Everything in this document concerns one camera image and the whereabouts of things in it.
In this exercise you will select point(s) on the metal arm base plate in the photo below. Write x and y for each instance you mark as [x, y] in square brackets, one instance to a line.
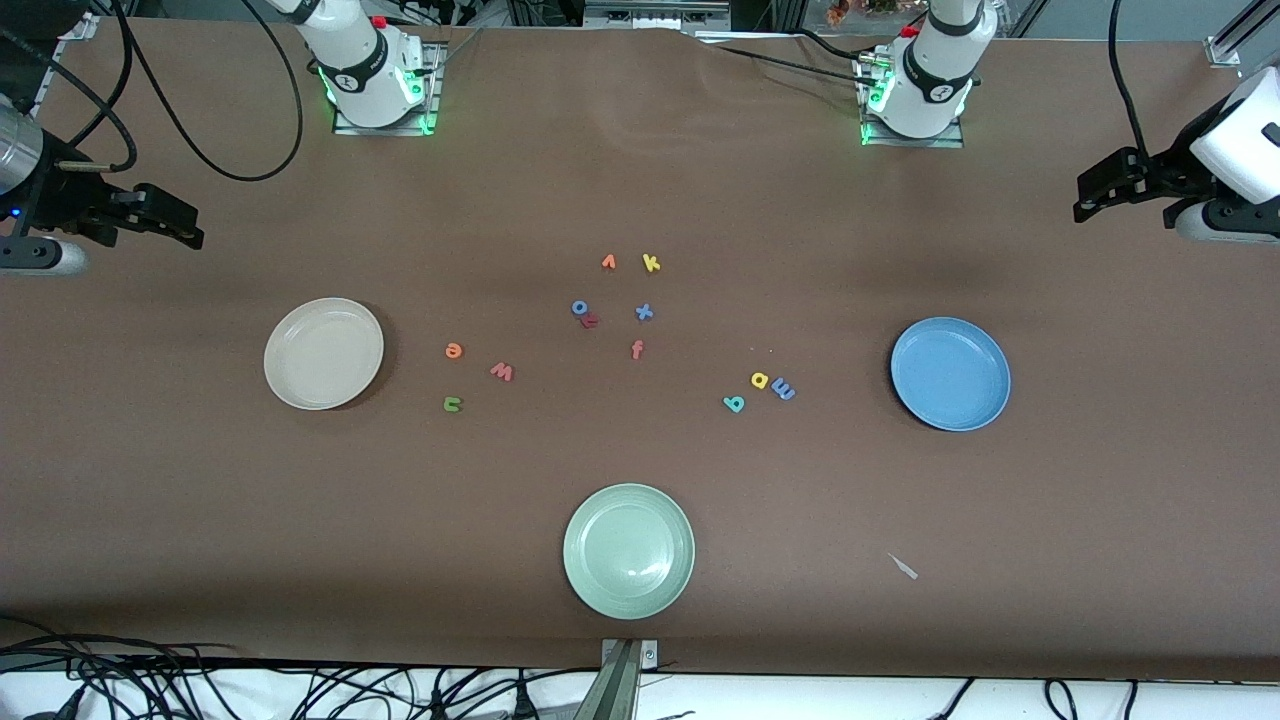
[434, 100]
[950, 142]

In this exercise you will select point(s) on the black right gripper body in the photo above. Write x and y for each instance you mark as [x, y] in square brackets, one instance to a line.
[62, 197]

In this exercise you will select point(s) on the aluminium frame rail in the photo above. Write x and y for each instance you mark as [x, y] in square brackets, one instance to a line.
[47, 80]
[1250, 20]

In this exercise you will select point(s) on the aluminium corner bracket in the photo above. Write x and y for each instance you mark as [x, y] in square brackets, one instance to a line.
[1222, 52]
[80, 27]

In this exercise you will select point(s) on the pink letter w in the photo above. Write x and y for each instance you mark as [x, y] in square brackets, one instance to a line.
[502, 373]

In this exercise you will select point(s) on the blue plate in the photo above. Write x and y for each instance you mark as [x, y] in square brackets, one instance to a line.
[950, 373]

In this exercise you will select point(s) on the grey equipment box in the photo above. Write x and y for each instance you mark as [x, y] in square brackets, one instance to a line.
[655, 15]

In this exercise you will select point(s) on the beige brown plate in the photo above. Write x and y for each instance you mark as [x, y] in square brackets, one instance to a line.
[323, 353]

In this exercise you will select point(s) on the orange dried flowers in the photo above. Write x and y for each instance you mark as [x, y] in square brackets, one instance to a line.
[838, 12]

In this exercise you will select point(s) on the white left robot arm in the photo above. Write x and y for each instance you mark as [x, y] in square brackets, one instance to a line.
[935, 70]

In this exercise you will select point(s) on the pale green plate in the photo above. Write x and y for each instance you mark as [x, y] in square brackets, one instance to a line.
[628, 550]

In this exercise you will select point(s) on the white paper scrap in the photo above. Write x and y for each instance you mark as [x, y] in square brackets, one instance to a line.
[905, 568]

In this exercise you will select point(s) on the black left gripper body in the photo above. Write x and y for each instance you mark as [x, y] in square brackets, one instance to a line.
[1168, 176]

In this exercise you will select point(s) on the cyan letter b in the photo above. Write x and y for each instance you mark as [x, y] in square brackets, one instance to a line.
[741, 404]

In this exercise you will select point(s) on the brown table cover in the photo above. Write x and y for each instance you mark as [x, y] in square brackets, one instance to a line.
[700, 470]

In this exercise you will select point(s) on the blue letter m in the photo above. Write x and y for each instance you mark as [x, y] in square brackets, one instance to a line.
[784, 391]

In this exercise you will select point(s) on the metal table edge bracket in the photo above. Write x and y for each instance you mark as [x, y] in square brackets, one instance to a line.
[620, 690]

